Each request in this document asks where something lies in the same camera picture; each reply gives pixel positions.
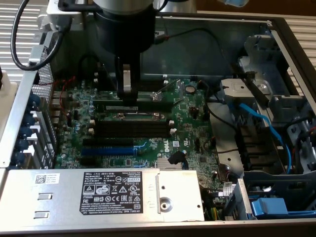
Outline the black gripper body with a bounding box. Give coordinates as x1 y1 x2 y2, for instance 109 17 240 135
93 8 157 59

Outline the green RAM stick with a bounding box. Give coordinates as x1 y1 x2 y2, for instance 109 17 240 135
93 97 174 113

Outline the black RAM slot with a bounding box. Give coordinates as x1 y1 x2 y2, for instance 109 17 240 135
94 72 169 86
94 78 170 92
89 119 175 130
87 127 177 139

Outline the CPU socket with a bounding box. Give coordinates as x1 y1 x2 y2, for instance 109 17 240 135
116 111 165 121

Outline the long black expansion slot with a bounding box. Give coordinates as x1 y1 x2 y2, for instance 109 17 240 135
82 137 135 147

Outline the green Dell motherboard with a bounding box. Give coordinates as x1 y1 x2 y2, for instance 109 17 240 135
53 77 224 205

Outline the open grey PC case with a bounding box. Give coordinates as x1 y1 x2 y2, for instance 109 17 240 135
0 9 316 234

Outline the blue expansion slot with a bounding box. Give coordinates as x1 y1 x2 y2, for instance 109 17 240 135
80 146 135 157

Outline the metal rear port block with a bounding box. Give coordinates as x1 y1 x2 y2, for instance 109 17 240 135
49 90 69 126

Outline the black plug on motherboard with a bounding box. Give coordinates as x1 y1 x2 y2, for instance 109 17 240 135
167 151 186 165

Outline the silver finned chipset heatsink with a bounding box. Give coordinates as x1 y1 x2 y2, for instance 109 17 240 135
157 158 190 171

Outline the short black expansion slot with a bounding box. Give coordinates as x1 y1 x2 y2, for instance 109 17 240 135
79 157 97 167

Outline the blue plastic slot clip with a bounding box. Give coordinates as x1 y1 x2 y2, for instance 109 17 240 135
28 93 41 108
23 112 37 126
16 138 30 152
19 125 34 139
11 150 26 164

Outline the black power supply label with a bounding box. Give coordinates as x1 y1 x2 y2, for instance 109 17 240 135
79 171 144 215

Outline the white barcode sticker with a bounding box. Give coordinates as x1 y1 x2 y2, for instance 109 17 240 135
33 173 61 185

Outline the silver metal disk bay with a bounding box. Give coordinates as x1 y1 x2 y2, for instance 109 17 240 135
219 34 316 173

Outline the silver power supply unit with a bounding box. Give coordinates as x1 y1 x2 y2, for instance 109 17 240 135
0 168 205 223

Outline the blue plastic drive latch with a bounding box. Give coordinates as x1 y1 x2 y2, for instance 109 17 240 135
249 197 316 220

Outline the black wire with connector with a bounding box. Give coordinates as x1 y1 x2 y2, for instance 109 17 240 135
154 28 238 75

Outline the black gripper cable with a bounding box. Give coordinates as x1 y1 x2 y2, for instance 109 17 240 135
155 0 171 13

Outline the black looped wire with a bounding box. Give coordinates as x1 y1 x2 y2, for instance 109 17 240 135
78 54 104 75

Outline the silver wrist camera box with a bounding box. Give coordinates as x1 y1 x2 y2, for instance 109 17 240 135
46 0 99 32

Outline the thin red wire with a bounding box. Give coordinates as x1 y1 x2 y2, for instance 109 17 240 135
37 76 78 117

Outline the silver case corner bracket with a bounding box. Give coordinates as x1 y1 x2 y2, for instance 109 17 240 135
39 14 61 34

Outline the thin black curved wire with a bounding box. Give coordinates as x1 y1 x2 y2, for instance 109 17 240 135
197 80 240 130

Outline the black camera cable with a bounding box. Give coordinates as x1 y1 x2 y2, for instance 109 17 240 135
10 0 75 72

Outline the blue flat data wire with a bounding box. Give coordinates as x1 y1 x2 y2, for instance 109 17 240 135
228 97 293 171

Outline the thick black flat wire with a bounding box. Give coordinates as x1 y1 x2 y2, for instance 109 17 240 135
233 70 271 107

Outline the yellow green wire bundle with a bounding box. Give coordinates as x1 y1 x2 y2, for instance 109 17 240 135
206 206 218 221

